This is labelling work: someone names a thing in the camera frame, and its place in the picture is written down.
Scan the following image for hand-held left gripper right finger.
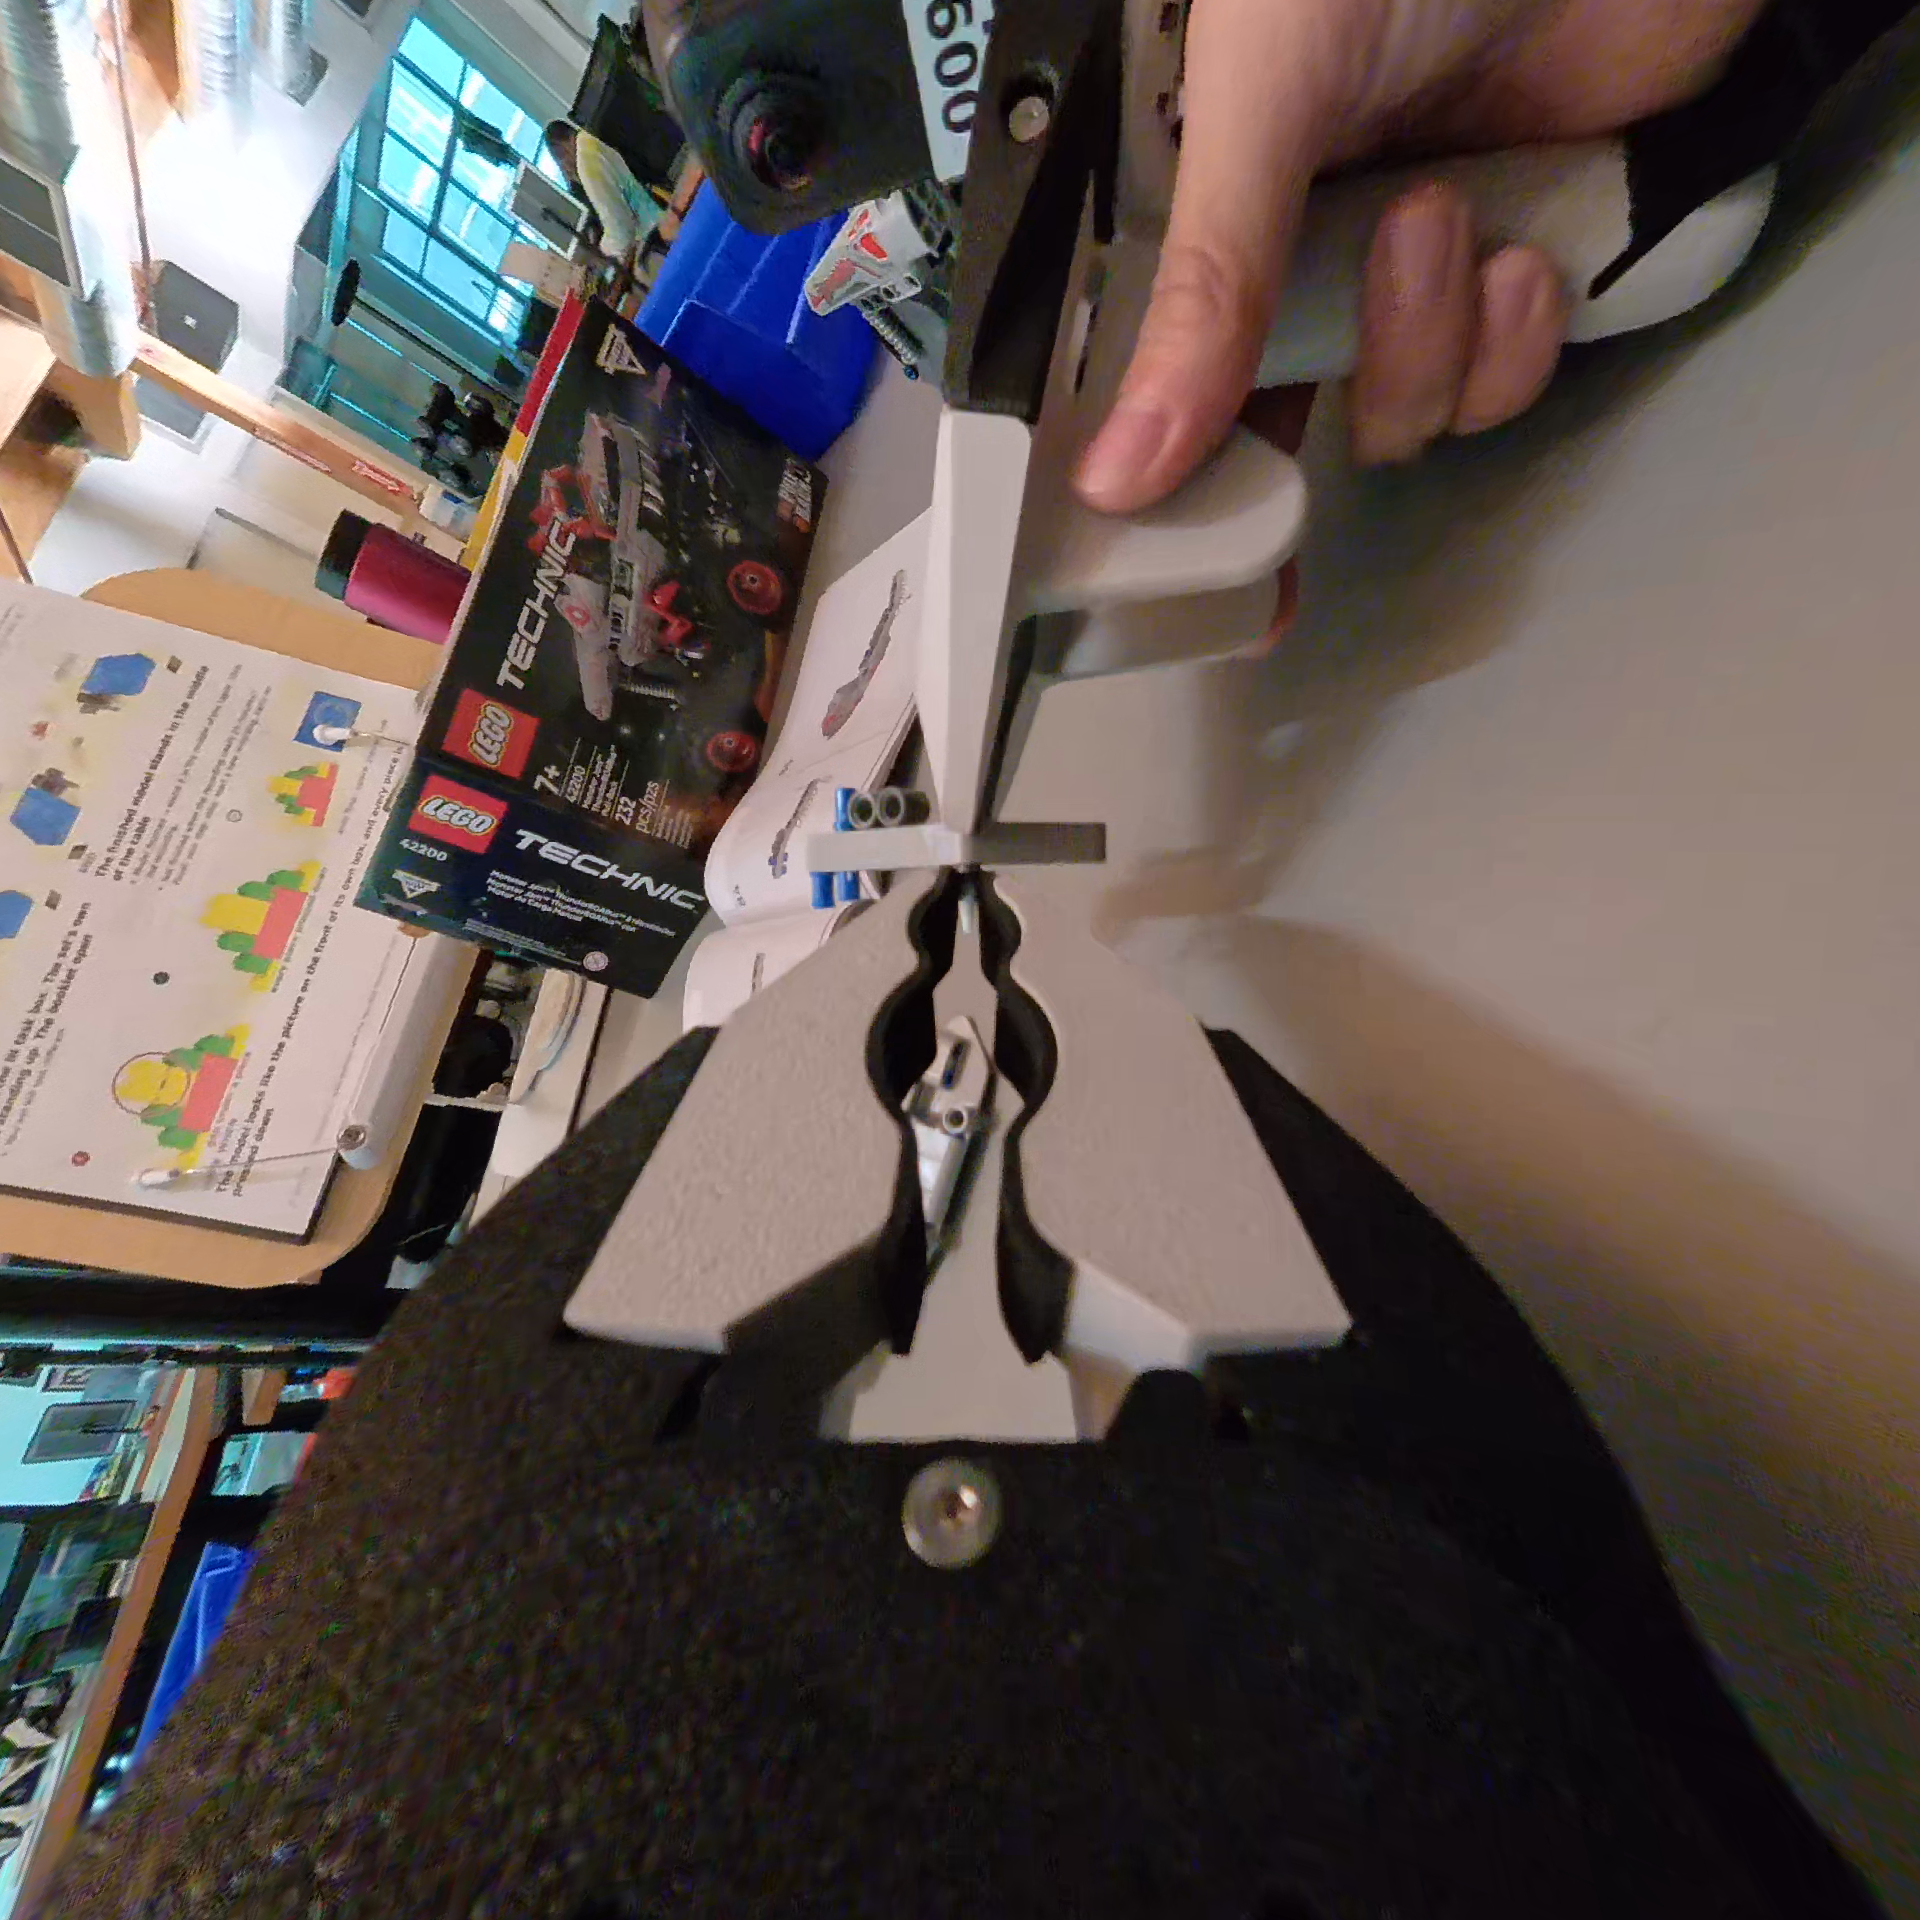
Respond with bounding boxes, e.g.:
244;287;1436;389
967;872;1354;1378

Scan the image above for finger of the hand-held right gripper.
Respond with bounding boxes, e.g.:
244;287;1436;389
914;406;1040;878

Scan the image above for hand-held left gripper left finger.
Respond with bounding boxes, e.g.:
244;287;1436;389
557;870;951;1360

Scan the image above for grey toy beam blue pins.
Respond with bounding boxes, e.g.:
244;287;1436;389
803;776;1114;911

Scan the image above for grey desk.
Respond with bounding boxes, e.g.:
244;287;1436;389
504;163;1920;1920

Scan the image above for person's right hand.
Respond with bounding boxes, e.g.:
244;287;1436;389
1072;0;1771;513

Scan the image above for open instruction booklet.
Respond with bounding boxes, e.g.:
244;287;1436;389
681;526;963;1037

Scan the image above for partly built toy vehicle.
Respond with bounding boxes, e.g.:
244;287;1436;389
803;186;963;376

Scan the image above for grey toy brick assembly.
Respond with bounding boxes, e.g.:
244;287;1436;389
901;1018;1000;1255

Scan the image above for plain blue storage bin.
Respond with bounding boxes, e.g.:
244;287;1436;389
633;179;888;463

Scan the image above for black toy set box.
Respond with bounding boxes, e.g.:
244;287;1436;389
352;293;831;998

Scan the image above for maroon drink bottle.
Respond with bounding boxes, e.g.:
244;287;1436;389
311;507;474;646

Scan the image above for large window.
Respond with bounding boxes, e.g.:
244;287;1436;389
285;15;595;443

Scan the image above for printed instruction sheet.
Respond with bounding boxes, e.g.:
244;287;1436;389
0;576;441;1247

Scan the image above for black wall speaker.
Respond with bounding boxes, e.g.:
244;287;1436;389
152;262;242;367

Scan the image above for silver ventilation duct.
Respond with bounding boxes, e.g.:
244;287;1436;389
0;0;154;376

